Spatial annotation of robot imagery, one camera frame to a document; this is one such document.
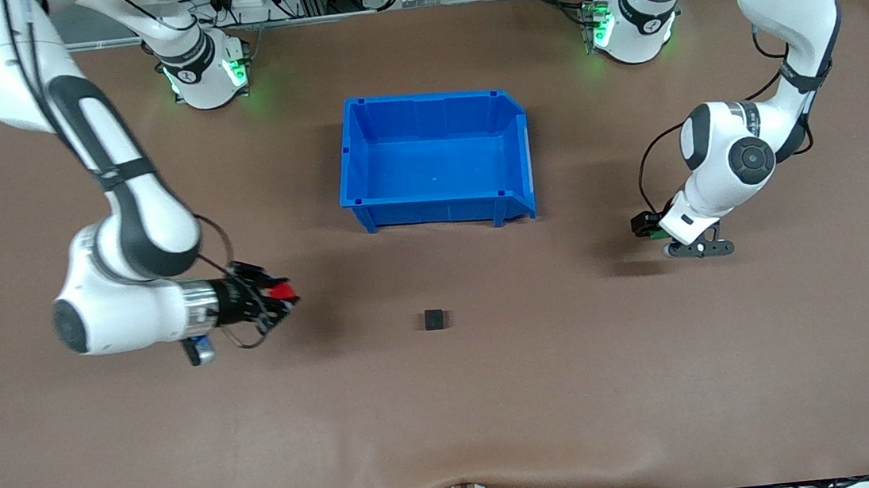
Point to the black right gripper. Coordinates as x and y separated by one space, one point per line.
233 300

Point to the small green cube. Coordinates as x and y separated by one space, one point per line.
658 235

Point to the small red cube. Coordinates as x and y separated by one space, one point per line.
285 293

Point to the small black cube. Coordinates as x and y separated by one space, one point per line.
435 320

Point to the brown table mat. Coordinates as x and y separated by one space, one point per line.
184 459

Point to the blue plastic storage bin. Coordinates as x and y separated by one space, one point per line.
434 160

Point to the white power strip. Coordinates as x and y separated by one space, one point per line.
248 3

